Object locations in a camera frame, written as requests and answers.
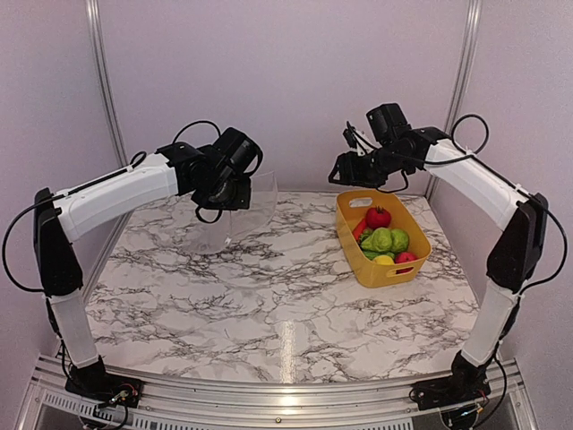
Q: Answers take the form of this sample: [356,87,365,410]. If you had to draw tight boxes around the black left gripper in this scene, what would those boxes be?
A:
[197,170,251,210]

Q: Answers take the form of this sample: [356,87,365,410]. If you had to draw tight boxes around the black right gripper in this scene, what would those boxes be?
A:
[328,143,411,188]

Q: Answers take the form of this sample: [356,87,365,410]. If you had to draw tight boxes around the clear zip top bag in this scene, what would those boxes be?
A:
[185,171,278,254]

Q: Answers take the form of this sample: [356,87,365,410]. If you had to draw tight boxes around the red toy tomato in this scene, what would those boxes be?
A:
[364,207,392,230]

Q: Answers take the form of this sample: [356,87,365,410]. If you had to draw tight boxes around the light green toy cabbage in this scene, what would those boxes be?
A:
[360,228,395,254]

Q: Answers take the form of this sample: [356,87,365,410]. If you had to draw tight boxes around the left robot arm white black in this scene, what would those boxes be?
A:
[34,139,262,399]

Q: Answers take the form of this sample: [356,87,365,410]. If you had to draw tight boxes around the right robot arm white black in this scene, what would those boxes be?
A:
[329,125,548,401]

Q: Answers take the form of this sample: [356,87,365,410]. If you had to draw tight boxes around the yellow plastic basket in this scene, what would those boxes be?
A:
[336,189,432,288]

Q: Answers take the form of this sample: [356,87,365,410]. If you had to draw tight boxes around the red toy chili pepper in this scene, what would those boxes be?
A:
[352,219,368,243]

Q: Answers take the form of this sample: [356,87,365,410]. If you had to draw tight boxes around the green toy cucumber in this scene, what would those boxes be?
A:
[363,250,381,260]

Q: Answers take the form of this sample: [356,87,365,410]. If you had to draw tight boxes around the green toy apple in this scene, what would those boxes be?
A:
[390,228,410,254]

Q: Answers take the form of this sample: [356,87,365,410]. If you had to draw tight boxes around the yellow toy pepper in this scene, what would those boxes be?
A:
[372,255,395,265]

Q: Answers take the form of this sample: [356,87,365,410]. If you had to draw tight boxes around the red toy apple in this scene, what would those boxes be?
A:
[395,252,418,264]

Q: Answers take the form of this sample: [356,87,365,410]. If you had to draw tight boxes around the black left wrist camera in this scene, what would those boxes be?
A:
[212,127,263,176]

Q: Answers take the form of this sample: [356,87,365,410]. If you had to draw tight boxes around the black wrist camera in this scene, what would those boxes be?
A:
[212,127,263,176]
[366,103,411,146]

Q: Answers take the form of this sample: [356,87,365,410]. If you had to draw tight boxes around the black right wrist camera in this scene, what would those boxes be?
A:
[366,103,411,146]

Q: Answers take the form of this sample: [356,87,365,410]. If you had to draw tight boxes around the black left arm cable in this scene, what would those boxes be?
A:
[1,119,265,292]

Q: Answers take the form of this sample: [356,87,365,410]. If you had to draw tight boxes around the left aluminium frame post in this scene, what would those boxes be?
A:
[85,0,128,166]

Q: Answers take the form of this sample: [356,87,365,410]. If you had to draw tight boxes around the aluminium frame post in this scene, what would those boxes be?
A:
[85,0,128,166]
[424,0,483,198]

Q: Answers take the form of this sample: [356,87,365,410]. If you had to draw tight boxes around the right aluminium frame post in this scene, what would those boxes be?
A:
[424,0,483,198]

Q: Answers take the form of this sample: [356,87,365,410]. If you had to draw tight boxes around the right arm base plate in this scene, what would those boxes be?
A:
[409,377,492,410]

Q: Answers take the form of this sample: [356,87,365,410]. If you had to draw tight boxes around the front aluminium rail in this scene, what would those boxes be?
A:
[15,356,539,429]

